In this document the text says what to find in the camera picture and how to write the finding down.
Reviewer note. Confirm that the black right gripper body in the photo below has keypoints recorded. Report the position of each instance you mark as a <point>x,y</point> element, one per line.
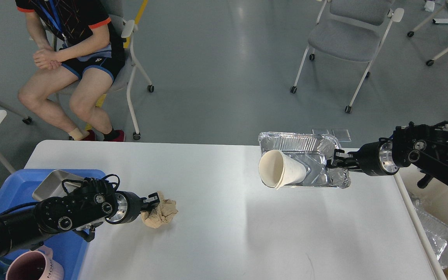
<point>375,159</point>

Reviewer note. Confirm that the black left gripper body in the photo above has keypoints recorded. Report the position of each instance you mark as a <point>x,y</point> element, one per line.
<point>129,207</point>

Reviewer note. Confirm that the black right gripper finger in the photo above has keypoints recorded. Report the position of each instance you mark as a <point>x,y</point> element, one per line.
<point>342,155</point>
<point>348,164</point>

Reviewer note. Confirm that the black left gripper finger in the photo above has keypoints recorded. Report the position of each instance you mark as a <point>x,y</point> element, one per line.
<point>146,213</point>
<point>151,200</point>

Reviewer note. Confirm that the brown paper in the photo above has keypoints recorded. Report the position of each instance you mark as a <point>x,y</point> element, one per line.
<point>162,214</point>

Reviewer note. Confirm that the aluminium foil tray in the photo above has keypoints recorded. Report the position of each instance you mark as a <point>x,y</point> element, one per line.
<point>314,151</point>

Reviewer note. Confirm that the white paper cup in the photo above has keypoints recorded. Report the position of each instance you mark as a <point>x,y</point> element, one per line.
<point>277,169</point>

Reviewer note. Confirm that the stainless steel rectangular tray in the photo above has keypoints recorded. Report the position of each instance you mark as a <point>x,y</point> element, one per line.
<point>51,186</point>

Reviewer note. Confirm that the pink mug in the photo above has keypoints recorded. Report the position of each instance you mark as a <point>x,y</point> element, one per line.
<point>35,265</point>

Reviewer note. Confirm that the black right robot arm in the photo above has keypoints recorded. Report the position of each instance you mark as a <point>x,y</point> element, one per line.
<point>423,146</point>

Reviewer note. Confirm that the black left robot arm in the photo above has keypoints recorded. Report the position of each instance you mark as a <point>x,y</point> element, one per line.
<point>82,210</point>

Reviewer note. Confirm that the blue plastic tray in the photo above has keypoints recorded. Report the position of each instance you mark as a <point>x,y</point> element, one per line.
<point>69,249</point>

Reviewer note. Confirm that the white plastic bin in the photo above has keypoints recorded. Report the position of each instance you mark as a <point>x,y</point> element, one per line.
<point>434,194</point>

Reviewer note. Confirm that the foil trays in bin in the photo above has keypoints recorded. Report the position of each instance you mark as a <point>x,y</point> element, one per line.
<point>435,230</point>

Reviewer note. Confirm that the grey chair right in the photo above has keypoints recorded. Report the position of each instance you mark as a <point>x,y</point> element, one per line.
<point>348,41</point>

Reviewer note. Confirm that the grey chair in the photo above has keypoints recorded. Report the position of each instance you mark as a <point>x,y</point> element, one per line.
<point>348,41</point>
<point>127,75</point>

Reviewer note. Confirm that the person in patterned shirt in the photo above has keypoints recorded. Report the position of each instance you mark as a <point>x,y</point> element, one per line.
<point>76,43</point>

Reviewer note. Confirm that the grey chair left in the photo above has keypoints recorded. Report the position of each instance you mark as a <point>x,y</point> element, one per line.
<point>127,75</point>

